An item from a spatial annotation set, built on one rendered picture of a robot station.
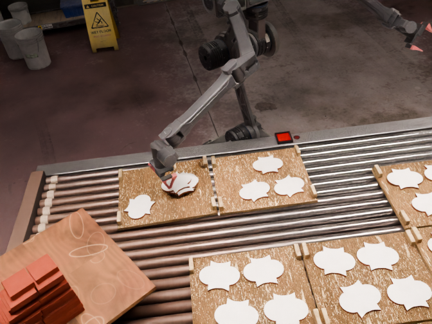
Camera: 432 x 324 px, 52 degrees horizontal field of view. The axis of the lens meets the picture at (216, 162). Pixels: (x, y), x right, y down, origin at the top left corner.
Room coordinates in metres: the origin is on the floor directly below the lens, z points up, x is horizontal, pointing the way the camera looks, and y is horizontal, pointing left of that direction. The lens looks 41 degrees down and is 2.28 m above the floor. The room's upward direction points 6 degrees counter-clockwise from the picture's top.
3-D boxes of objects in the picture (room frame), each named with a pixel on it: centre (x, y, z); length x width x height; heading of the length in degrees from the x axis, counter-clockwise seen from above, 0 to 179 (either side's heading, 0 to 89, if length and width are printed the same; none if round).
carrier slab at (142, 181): (1.39, 0.23, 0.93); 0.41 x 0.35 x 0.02; 95
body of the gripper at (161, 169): (1.37, 0.22, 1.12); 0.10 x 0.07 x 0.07; 29
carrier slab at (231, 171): (1.41, -0.19, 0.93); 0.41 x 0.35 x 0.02; 93
